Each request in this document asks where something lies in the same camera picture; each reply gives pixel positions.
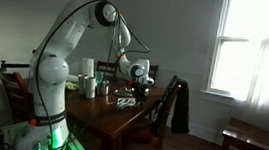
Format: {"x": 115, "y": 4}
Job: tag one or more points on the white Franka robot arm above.
{"x": 65, "y": 34}

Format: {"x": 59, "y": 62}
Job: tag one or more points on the bright white-framed window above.
{"x": 233, "y": 62}

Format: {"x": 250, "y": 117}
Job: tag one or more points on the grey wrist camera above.
{"x": 150, "y": 81}

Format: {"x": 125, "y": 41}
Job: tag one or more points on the dark jacket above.
{"x": 181, "y": 110}

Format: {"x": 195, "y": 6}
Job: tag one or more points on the dark wooden dining table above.
{"x": 111, "y": 149}

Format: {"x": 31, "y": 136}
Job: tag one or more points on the green plastic cup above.
{"x": 98, "y": 77}

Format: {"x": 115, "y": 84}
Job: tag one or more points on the metal pot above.
{"x": 102, "y": 88}

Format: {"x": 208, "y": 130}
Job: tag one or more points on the white paper towel roll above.
{"x": 87, "y": 66}

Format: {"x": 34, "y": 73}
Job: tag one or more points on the dark wooden slat-back chair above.
{"x": 154, "y": 70}
{"x": 105, "y": 63}

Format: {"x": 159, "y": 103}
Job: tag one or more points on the yellow cloth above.
{"x": 71, "y": 86}

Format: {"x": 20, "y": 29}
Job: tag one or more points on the reddish brown wooden chair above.
{"x": 15, "y": 89}

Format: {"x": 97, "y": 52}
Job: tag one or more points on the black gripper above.
{"x": 142, "y": 91}

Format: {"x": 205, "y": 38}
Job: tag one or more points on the metal cutlery piece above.
{"x": 126, "y": 105}

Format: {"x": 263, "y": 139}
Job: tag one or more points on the dark wooden chair with jacket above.
{"x": 141, "y": 132}

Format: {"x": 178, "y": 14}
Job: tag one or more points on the white serviette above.
{"x": 131, "y": 102}

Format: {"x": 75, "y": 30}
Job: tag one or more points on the grey metal dish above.
{"x": 122, "y": 92}

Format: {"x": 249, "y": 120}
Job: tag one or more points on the red round knob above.
{"x": 33, "y": 122}

